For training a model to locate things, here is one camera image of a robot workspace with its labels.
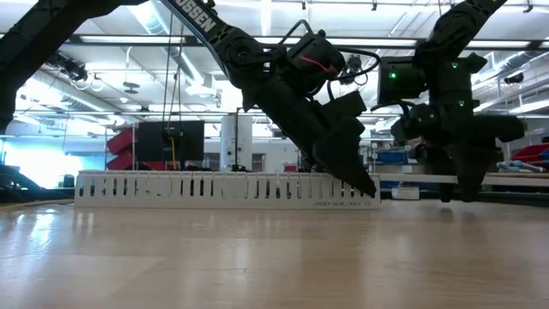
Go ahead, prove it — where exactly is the black right camera cable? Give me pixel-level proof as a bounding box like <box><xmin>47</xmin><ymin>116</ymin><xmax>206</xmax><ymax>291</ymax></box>
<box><xmin>371</xmin><ymin>99</ymin><xmax>413</xmax><ymax>119</ymax></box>

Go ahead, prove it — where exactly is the white air vent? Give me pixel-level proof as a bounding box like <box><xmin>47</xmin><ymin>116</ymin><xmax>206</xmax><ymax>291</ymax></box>
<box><xmin>482</xmin><ymin>51</ymin><xmax>498</xmax><ymax>76</ymax></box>

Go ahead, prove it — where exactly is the blue storage bin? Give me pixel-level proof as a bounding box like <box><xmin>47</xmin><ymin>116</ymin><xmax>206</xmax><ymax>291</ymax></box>
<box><xmin>376</xmin><ymin>150</ymin><xmax>408</xmax><ymax>164</ymax></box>

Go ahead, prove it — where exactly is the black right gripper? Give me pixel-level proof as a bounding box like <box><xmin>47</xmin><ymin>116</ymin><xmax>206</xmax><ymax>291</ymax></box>
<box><xmin>390</xmin><ymin>52</ymin><xmax>527</xmax><ymax>203</ymax></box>

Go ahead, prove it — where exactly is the black monitor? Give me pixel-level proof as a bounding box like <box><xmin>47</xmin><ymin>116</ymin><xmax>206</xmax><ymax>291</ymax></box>
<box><xmin>137</xmin><ymin>120</ymin><xmax>206</xmax><ymax>162</ymax></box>

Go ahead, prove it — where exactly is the red strap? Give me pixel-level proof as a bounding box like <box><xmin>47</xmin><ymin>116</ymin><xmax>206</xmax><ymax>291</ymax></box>
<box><xmin>299</xmin><ymin>54</ymin><xmax>338</xmax><ymax>74</ymax></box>

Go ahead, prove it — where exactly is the white blue roll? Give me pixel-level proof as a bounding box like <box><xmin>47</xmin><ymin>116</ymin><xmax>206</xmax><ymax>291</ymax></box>
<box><xmin>496</xmin><ymin>160</ymin><xmax>538</xmax><ymax>173</ymax></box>

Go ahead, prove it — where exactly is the white duct cover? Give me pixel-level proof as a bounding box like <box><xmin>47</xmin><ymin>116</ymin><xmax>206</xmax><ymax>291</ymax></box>
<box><xmin>377</xmin><ymin>173</ymin><xmax>549</xmax><ymax>188</ymax></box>

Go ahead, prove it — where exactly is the red storage bin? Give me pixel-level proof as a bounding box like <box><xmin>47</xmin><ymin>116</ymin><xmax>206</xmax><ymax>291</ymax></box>
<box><xmin>106</xmin><ymin>128</ymin><xmax>138</xmax><ymax>155</ymax></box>
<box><xmin>106</xmin><ymin>150</ymin><xmax>135</xmax><ymax>172</ymax></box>

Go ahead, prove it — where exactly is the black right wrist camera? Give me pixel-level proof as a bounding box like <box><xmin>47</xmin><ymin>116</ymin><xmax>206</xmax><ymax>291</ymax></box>
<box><xmin>377</xmin><ymin>55</ymin><xmax>429</xmax><ymax>106</ymax></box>

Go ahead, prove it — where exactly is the black mounted camera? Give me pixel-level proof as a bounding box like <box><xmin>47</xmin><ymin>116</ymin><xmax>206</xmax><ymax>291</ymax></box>
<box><xmin>46</xmin><ymin>50</ymin><xmax>89</xmax><ymax>82</ymax></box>
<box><xmin>338</xmin><ymin>54</ymin><xmax>369</xmax><ymax>86</ymax></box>

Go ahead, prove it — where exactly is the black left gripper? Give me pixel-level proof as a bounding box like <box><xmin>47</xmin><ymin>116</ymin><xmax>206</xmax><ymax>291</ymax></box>
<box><xmin>239</xmin><ymin>74</ymin><xmax>378</xmax><ymax>199</ymax></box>

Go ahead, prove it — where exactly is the black left camera cable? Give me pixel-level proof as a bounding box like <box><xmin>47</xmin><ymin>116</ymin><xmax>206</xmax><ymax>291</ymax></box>
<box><xmin>278</xmin><ymin>19</ymin><xmax>382</xmax><ymax>102</ymax></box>

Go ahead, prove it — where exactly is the thick black hose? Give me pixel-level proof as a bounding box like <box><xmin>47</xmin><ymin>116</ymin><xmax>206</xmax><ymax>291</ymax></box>
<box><xmin>0</xmin><ymin>164</ymin><xmax>57</xmax><ymax>203</ymax></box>

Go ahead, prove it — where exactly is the long strip light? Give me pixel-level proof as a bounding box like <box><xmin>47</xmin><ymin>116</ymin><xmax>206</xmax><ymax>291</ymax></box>
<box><xmin>256</xmin><ymin>37</ymin><xmax>533</xmax><ymax>49</ymax></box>
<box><xmin>79</xmin><ymin>35</ymin><xmax>185</xmax><ymax>45</ymax></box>

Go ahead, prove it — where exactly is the black camera cable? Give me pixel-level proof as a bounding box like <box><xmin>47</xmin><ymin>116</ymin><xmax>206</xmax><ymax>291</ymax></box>
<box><xmin>278</xmin><ymin>19</ymin><xmax>382</xmax><ymax>102</ymax></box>
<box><xmin>371</xmin><ymin>99</ymin><xmax>413</xmax><ymax>119</ymax></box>

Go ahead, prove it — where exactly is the white slotted cable duct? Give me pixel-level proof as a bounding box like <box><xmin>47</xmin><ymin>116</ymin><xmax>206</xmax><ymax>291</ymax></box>
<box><xmin>74</xmin><ymin>170</ymin><xmax>382</xmax><ymax>210</ymax></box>

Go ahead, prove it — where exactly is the large red bin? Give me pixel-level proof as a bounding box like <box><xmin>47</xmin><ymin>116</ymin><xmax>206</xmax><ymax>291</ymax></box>
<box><xmin>510</xmin><ymin>143</ymin><xmax>549</xmax><ymax>162</ymax></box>

